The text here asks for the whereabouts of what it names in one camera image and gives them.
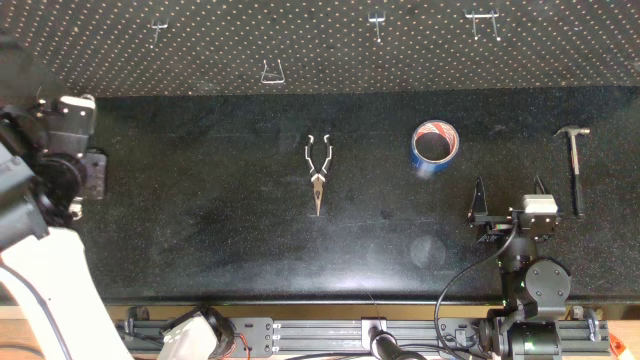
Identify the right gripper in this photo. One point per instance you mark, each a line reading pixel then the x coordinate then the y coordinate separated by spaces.
pixel 495 224

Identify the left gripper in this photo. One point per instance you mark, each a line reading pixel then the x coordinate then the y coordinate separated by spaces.
pixel 95 175

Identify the roll of blue tape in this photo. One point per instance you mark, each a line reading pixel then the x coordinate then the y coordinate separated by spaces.
pixel 419 160

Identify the black and white pliers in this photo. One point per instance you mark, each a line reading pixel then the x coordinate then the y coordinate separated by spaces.
pixel 318 187

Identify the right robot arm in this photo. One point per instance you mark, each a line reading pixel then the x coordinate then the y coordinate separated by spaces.
pixel 547 287

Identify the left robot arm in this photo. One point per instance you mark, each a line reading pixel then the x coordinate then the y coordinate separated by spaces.
pixel 50 280

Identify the black pegboard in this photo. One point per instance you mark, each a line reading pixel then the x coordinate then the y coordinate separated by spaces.
pixel 320 50

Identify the hammer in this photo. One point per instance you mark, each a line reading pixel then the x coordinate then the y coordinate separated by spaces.
pixel 575 160

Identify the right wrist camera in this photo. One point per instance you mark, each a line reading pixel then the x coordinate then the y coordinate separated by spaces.
pixel 539 205

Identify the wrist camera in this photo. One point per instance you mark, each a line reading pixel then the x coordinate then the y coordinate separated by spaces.
pixel 539 205
pixel 72 122

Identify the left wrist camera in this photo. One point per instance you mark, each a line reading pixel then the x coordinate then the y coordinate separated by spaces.
pixel 72 122

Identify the mounting rail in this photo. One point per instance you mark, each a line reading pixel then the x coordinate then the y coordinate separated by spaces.
pixel 320 337

